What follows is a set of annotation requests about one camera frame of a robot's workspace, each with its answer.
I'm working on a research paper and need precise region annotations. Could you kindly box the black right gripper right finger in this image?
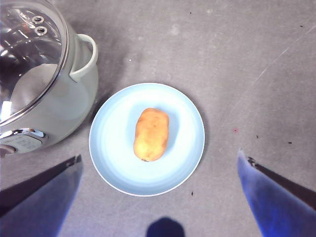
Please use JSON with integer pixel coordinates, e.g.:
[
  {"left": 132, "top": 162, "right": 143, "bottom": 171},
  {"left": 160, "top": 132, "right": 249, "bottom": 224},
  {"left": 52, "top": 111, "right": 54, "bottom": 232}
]
[{"left": 237, "top": 147, "right": 316, "bottom": 237}]

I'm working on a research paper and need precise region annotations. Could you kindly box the brown potato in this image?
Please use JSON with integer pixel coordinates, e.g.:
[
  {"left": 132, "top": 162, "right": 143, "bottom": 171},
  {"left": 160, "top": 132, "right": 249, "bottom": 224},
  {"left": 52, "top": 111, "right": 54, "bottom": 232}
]
[{"left": 133, "top": 107, "right": 170, "bottom": 163}]

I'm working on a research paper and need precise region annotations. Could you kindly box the blue round plate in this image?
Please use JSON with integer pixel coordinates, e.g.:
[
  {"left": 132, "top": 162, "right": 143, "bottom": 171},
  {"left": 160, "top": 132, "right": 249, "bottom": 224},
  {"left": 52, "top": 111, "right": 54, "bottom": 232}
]
[{"left": 88, "top": 82, "right": 206, "bottom": 197}]

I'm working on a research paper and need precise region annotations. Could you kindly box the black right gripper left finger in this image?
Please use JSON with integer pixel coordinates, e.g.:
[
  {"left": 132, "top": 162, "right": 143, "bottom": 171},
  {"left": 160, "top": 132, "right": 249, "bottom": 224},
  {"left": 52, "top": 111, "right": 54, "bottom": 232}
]
[{"left": 0, "top": 155, "right": 84, "bottom": 237}]

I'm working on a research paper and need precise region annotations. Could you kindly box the pale green electric steamer pot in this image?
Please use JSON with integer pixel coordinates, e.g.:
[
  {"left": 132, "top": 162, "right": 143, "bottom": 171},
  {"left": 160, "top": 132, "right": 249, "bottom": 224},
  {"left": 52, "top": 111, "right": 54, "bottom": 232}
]
[{"left": 0, "top": 0, "right": 100, "bottom": 159}]

